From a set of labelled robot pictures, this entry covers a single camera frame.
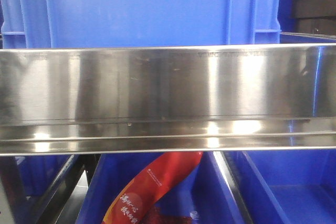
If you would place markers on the dark blue middle bin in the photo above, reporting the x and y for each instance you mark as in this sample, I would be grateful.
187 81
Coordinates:
203 196

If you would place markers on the dark blue bin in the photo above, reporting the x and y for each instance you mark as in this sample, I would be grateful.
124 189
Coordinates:
37 172
203 196
286 186

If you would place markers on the dark blue right bin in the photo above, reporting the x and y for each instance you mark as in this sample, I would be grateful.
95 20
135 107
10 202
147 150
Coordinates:
286 186

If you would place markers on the dark blue left bin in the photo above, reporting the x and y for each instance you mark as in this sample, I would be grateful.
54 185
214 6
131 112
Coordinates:
37 172

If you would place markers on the metal divider bar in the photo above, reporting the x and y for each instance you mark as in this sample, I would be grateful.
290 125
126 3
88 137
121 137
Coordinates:
232 185

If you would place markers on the red printed snack package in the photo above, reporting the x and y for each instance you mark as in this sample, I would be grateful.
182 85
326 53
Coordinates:
153 182

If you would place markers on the light blue plastic crate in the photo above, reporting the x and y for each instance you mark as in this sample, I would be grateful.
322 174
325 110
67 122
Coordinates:
126 23

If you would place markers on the stainless steel shelf rail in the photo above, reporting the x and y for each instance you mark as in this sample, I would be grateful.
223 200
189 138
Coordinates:
160 99

